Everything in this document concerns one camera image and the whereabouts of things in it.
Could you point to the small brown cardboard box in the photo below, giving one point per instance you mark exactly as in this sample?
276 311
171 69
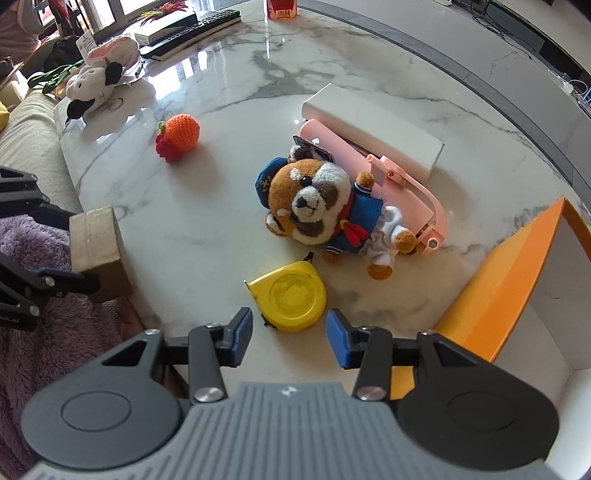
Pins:
94 249

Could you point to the pink cloth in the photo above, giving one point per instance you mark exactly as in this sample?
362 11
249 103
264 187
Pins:
18 25

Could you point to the pink selfie stick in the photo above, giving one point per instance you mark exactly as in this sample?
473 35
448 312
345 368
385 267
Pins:
415 203

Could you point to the beige sofa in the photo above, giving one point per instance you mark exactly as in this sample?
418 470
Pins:
32 138

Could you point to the crochet orange toy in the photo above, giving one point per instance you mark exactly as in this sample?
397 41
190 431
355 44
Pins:
181 134

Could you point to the purple fluffy blanket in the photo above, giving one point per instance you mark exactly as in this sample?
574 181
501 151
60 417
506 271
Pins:
60 350

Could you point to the sailor bear plush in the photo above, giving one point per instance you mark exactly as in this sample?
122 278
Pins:
314 203

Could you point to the orange cardboard box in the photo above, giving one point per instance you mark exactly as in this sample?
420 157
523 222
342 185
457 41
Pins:
508 277

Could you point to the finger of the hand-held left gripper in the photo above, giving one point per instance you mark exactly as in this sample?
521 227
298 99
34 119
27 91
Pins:
23 194
64 282

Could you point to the white long box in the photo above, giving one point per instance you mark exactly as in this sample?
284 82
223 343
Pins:
369 124

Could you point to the black remote control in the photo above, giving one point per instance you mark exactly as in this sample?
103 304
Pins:
194 32

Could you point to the white and blue box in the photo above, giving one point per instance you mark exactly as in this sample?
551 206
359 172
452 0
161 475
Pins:
159 30

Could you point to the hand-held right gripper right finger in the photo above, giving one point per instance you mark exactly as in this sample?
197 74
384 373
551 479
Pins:
338 339

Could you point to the pink bunny plush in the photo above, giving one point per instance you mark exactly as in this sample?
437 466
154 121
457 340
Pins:
113 50

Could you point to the red green feather toy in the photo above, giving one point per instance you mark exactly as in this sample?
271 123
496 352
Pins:
164 9

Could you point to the yellow tape measure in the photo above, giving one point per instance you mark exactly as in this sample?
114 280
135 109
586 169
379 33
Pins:
291 295

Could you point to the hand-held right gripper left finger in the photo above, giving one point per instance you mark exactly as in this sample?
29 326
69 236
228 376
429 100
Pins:
241 337

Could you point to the orange drink bottle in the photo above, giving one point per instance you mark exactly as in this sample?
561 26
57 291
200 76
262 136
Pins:
280 8

